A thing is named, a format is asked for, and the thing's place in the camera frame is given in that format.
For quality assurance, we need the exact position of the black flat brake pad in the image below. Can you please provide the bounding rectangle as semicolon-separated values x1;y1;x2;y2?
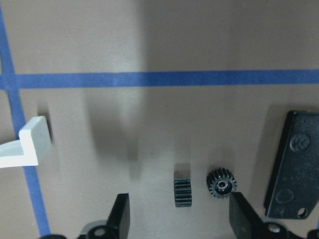
264;111;319;220

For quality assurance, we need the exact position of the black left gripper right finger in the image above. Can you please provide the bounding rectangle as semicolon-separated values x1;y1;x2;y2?
229;192;263;239

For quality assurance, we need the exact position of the small black gear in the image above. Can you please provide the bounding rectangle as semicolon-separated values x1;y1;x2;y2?
206;168;237;199
173;178;192;207

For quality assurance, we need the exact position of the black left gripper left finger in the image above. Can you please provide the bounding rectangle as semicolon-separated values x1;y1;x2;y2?
106;193;130;239

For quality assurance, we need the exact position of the white curved plastic part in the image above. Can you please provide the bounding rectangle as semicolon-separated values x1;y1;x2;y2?
0;116;51;168

